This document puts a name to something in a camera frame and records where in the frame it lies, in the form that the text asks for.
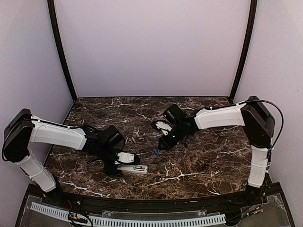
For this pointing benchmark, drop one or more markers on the left black frame post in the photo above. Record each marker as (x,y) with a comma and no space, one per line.
(60,50)

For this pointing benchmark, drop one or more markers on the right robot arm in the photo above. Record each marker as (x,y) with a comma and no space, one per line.
(252,115)

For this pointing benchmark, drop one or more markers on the black frame post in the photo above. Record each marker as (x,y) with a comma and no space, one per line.
(60,50)
(245,49)

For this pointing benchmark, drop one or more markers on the white remote control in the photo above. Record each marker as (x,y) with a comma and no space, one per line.
(137,169)

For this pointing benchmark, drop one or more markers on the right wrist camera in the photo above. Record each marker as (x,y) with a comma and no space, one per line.
(162,126)

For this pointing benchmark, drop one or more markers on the right black frame post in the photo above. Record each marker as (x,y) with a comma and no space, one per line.
(245,49)

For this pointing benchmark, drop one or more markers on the black front rail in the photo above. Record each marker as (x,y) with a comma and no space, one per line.
(232,204)

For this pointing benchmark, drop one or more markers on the white slotted cable duct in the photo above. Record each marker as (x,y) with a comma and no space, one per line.
(121,220)

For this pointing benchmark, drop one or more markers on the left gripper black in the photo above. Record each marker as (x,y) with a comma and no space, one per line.
(112,170)

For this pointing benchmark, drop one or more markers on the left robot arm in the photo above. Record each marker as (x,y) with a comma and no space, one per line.
(26,128)

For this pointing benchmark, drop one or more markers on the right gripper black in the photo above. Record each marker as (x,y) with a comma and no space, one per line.
(167,144)

